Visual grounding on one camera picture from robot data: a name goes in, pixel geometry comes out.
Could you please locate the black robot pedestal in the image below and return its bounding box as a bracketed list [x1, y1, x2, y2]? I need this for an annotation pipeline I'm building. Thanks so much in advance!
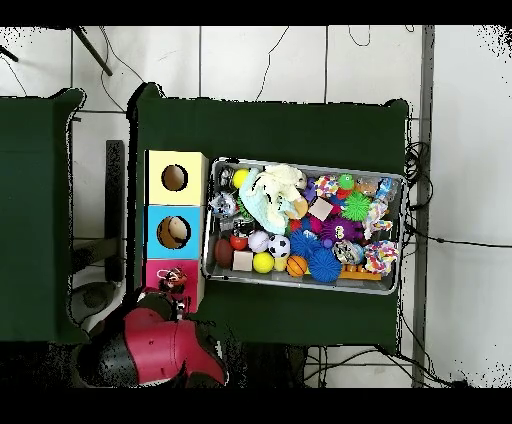
[223, 342, 309, 389]

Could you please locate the black monitor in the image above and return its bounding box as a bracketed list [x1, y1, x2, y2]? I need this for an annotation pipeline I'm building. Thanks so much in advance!
[67, 139, 126, 326]

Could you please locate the black and white soccer ball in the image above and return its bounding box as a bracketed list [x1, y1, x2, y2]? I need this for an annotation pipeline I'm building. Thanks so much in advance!
[266, 234, 292, 259]

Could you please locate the wooden box with three holes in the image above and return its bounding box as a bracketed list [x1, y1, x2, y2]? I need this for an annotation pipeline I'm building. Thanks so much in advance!
[141, 149, 210, 314]

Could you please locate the purple spiky rubber toy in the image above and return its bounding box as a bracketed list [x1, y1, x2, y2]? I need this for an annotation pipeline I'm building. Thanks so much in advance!
[319, 215, 365, 245]

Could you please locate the dark green tablecloth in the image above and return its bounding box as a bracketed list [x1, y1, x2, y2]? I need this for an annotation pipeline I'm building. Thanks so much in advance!
[125, 81, 410, 348]
[0, 88, 94, 346]

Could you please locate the silver wire mesh bin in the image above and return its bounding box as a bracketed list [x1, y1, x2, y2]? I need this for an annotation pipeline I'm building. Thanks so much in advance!
[201, 156, 407, 296]

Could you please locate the cream and mint cloth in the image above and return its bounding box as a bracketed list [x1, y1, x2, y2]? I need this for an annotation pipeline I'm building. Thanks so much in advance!
[238, 163, 310, 236]

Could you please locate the white toy baseball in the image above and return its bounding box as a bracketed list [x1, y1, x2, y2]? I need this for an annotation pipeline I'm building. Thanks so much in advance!
[247, 230, 271, 254]

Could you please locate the blue spiky rubber ball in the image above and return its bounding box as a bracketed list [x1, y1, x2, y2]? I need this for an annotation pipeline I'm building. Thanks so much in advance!
[307, 247, 344, 284]

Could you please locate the crushed silver drink can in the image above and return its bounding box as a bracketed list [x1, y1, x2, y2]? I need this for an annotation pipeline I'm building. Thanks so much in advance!
[231, 217, 256, 238]

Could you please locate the yellow ball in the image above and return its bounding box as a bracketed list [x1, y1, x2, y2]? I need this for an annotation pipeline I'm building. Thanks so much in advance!
[252, 251, 276, 275]

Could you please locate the brown toy football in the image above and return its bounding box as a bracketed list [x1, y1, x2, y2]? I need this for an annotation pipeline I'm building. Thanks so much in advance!
[214, 238, 235, 269]

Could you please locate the orange toy basketball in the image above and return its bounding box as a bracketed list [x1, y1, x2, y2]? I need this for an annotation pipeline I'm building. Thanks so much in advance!
[286, 254, 309, 278]

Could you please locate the green spiky rubber toy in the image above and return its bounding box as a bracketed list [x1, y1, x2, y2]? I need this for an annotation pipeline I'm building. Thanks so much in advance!
[336, 172, 373, 222]

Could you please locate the black tripod leg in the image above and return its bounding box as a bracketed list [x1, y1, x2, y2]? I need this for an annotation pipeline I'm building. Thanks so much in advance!
[71, 25, 114, 77]

